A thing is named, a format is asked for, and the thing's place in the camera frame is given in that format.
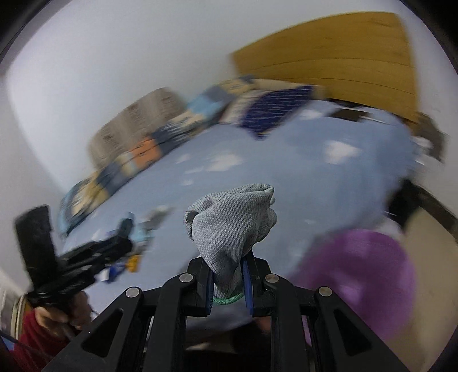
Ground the wooden headboard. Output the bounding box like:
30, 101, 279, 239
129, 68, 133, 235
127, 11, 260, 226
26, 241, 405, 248
232, 12, 418, 122

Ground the black phone on bed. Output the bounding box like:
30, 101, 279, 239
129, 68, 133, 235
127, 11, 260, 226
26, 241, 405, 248
329, 108, 370, 122

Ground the striped beige pillow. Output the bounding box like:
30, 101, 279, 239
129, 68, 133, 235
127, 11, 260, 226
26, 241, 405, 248
87, 88, 185, 170

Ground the purple plastic trash basket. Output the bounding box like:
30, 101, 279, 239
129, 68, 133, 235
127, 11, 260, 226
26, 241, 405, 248
289, 229, 416, 341

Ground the navy star pillow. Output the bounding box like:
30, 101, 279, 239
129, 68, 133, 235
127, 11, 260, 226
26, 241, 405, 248
219, 85, 326, 139

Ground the red sleeve forearm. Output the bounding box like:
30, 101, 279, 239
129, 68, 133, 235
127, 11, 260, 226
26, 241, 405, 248
1, 310, 69, 371

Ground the grey sock green cuff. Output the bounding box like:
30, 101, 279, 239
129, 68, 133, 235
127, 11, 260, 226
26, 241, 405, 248
184, 184, 277, 304

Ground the patchwork cartoon quilt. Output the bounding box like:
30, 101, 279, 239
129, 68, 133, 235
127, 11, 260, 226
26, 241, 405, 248
58, 75, 323, 237

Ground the person left hand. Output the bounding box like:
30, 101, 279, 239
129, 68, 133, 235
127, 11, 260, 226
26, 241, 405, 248
34, 291, 92, 339

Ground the blue cloud bed sheet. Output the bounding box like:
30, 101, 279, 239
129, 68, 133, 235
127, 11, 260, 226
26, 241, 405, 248
60, 99, 427, 322

